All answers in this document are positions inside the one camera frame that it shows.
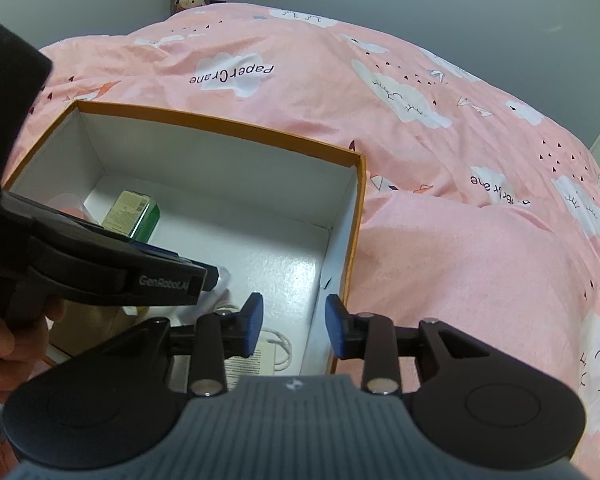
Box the orange cardboard box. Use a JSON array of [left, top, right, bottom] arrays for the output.
[[0, 100, 368, 377]]

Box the person's left hand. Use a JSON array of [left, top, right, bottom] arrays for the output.
[[0, 292, 67, 404]]

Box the green small box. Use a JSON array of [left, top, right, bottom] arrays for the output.
[[101, 189, 161, 242]]

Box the pink tube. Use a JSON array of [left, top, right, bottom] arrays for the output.
[[45, 192, 89, 222]]

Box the pink printed blanket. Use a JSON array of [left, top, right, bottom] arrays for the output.
[[0, 2, 600, 466]]

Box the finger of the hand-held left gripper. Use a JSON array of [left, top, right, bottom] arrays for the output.
[[87, 224, 221, 293]]

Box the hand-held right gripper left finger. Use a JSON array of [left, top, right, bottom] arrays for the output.
[[130, 292, 264, 397]]

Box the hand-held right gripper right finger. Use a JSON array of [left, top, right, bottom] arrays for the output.
[[326, 294, 481, 395]]

